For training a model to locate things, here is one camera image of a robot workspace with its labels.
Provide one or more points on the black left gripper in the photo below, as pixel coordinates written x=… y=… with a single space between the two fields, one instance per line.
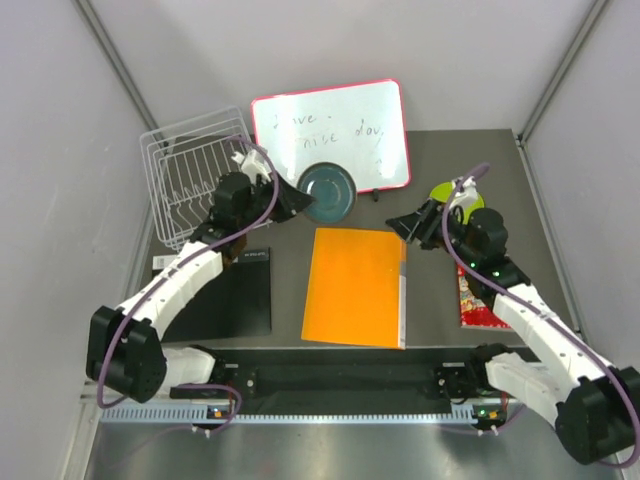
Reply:
x=290 y=200

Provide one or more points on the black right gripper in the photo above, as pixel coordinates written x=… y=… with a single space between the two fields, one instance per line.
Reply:
x=412 y=226

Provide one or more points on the dark green plate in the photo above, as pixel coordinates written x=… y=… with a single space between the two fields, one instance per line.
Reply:
x=333 y=189

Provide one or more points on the lime green plate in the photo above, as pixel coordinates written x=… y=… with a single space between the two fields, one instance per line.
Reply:
x=441 y=193

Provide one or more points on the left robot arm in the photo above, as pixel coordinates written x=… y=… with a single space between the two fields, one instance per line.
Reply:
x=125 y=351

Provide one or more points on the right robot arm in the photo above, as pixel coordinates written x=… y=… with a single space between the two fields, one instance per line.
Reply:
x=592 y=405

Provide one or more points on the orange folder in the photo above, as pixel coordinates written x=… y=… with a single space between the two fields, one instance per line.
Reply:
x=356 y=292

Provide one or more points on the pink framed whiteboard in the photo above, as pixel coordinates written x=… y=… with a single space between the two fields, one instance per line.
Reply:
x=359 y=127

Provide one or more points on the red comic book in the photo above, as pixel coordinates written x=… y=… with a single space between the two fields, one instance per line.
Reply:
x=473 y=313

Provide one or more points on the black clip file folder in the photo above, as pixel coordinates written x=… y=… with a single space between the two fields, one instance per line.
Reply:
x=234 y=304

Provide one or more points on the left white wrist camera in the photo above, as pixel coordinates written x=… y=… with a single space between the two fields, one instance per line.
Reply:
x=253 y=165

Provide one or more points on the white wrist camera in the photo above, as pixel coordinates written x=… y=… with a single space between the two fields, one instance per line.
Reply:
x=253 y=165
x=464 y=193

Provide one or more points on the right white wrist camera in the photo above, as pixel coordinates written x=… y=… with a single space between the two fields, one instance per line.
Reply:
x=464 y=193

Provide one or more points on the white wire dish rack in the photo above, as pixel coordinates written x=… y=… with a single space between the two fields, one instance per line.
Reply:
x=183 y=164

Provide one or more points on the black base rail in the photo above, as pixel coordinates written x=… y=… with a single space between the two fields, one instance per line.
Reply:
x=432 y=372

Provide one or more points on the grey cable duct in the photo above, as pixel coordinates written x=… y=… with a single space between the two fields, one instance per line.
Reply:
x=205 y=414

